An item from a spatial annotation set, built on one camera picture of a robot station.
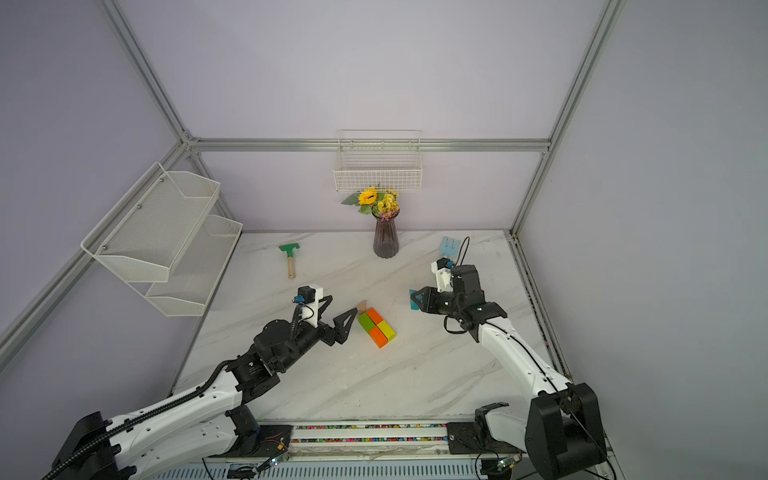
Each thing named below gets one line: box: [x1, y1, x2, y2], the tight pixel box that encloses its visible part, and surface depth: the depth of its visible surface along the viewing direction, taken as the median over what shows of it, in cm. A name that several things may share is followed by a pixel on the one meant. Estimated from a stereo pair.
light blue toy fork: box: [440, 236, 461, 257], surface depth 116 cm
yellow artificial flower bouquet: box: [341, 187, 401, 222], surface depth 97 cm
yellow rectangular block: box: [377, 320, 397, 343], surface depth 93 cm
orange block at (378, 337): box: [369, 326, 388, 349], surface depth 92 cm
